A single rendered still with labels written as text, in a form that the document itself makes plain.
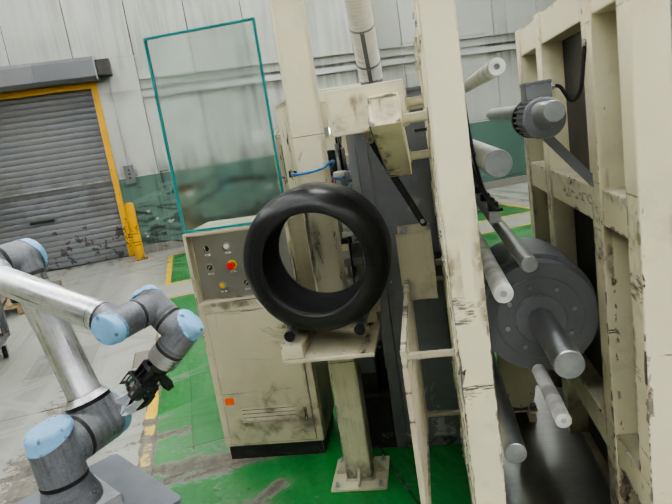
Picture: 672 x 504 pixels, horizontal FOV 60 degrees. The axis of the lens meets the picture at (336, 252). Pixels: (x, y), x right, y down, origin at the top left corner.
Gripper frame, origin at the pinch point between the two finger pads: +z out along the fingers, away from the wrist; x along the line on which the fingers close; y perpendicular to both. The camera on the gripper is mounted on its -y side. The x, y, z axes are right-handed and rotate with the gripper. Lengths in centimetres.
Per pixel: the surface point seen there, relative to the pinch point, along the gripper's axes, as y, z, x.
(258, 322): -119, -4, -40
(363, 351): -77, -44, 23
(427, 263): -99, -85, 14
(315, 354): -74, -30, 10
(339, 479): -133, 25, 41
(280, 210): -47, -68, -28
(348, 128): -23, -107, -13
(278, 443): -146, 44, 2
